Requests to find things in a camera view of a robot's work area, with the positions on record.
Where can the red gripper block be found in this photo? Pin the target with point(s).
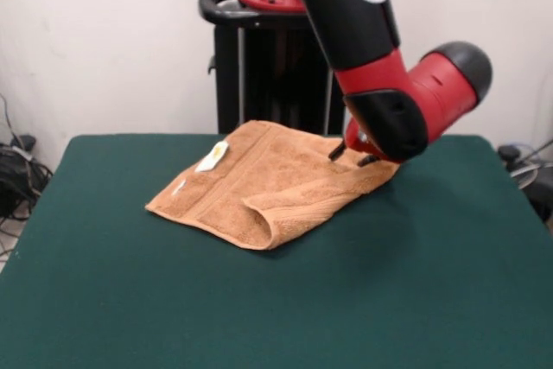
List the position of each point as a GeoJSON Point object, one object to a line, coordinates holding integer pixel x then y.
{"type": "Point", "coordinates": [356, 140]}

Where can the orange terry towel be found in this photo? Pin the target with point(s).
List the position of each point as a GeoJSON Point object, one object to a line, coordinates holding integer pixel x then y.
{"type": "Point", "coordinates": [268, 187]}

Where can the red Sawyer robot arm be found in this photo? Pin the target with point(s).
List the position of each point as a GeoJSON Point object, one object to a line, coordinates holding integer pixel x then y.
{"type": "Point", "coordinates": [380, 62]}

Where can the dark green table cloth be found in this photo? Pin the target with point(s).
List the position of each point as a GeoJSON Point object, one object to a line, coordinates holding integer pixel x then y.
{"type": "Point", "coordinates": [389, 278]}

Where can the black grey stand foot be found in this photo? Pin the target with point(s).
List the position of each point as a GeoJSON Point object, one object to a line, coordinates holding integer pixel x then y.
{"type": "Point", "coordinates": [26, 141]}
{"type": "Point", "coordinates": [540, 189]}

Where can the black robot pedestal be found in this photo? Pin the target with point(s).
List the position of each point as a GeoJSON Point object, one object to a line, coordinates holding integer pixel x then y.
{"type": "Point", "coordinates": [259, 66]}

